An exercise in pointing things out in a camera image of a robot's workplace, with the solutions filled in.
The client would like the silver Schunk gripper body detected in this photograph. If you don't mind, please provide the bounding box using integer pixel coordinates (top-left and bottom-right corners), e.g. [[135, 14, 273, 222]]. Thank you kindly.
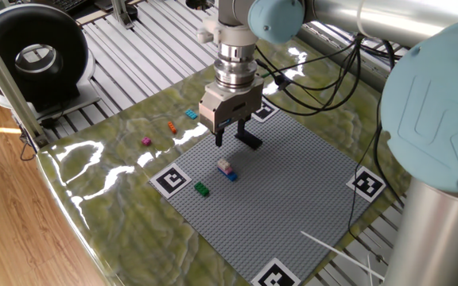
[[198, 75, 266, 135]]

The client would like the blue Lego brick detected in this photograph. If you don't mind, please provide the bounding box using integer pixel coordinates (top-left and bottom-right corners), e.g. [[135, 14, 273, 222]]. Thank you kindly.
[[217, 165, 239, 183]]

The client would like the dark green Lego brick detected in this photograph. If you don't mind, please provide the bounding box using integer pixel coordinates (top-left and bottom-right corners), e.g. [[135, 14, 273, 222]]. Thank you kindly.
[[193, 181, 211, 198]]

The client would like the grey Lego baseplate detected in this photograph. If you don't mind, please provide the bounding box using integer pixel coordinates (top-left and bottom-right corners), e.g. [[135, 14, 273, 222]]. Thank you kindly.
[[148, 98, 388, 286]]

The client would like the large blocky fiducial marker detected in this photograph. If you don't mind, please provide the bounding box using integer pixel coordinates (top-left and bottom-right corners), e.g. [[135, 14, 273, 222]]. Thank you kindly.
[[251, 98, 281, 123]]

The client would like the large spiral fiducial marker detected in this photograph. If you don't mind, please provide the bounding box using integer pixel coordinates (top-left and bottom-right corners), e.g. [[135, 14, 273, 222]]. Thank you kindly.
[[149, 162, 193, 200]]

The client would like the white stand plate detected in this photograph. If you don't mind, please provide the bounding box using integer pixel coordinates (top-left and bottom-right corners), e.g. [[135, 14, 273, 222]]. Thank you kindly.
[[0, 51, 101, 120]]

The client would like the green marble slab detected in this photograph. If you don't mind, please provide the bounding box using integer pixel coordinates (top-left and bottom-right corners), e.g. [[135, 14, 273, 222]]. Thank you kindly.
[[36, 37, 425, 286]]

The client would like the small fiducial marker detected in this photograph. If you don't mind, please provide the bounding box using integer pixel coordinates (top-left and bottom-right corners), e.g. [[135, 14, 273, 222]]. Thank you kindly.
[[250, 257, 302, 286], [345, 167, 388, 203]]

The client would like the white zip tie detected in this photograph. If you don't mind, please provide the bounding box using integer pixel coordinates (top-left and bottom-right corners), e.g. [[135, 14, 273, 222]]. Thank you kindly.
[[300, 230, 386, 281]]

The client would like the black keyboard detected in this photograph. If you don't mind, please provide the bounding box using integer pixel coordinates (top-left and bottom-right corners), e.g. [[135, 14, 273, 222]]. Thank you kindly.
[[48, 0, 91, 13]]

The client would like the black cable green connector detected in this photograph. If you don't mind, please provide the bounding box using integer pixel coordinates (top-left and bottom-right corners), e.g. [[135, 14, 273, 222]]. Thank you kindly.
[[254, 58, 273, 79]]

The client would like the black cable with plug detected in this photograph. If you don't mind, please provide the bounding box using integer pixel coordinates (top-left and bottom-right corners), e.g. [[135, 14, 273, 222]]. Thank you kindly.
[[254, 33, 407, 118]]

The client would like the aluminium frame post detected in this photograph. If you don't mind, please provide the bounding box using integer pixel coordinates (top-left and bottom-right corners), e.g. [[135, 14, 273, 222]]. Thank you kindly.
[[0, 14, 50, 149], [111, 0, 135, 29]]

